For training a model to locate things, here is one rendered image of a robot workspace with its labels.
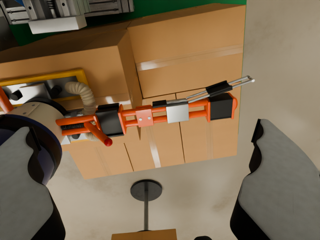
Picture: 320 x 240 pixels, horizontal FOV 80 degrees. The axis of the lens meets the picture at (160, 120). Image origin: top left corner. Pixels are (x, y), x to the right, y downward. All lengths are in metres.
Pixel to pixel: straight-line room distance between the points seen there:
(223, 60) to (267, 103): 1.06
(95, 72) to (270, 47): 1.52
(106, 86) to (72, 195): 2.22
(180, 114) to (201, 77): 0.59
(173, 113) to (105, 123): 0.22
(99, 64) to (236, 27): 0.74
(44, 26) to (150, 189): 2.18
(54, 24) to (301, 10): 1.74
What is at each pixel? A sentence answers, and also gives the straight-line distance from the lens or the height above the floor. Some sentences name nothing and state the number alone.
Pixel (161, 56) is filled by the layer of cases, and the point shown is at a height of 0.54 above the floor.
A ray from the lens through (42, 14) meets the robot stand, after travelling 0.70.
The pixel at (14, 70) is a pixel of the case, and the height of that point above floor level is 0.94.
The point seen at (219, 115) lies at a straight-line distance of 0.64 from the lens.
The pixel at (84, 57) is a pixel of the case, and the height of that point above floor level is 0.94.
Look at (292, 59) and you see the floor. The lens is 2.06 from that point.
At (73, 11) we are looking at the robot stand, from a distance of 0.67.
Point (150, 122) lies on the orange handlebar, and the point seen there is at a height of 1.09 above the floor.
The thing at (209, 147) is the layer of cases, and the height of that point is 0.54.
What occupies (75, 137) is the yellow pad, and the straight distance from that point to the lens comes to 0.82.
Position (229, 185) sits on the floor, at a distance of 2.78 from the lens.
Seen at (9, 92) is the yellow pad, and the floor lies 0.97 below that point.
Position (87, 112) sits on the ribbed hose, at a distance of 0.69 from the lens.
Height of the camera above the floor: 1.61
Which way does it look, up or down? 58 degrees down
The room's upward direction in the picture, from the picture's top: 174 degrees clockwise
